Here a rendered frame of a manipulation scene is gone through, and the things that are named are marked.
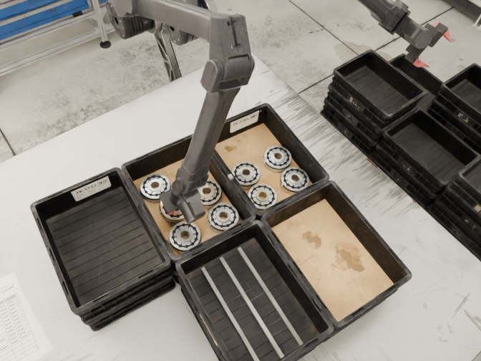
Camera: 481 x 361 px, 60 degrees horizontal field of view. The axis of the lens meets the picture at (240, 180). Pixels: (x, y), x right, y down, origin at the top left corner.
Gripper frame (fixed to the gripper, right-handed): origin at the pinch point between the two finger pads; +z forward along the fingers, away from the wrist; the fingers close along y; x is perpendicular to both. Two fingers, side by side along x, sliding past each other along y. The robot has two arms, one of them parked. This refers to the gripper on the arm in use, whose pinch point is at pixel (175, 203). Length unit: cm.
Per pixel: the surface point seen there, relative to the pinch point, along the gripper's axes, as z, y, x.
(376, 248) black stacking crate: -15, 48, -44
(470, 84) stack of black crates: 37, 185, -6
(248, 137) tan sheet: 9.8, 38.9, 12.4
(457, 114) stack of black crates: 32, 160, -18
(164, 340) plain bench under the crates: 8.2, -22.0, -36.6
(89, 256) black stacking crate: 6.5, -31.0, -1.9
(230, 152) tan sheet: 9.2, 29.5, 10.0
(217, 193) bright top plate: 2.1, 15.0, -2.7
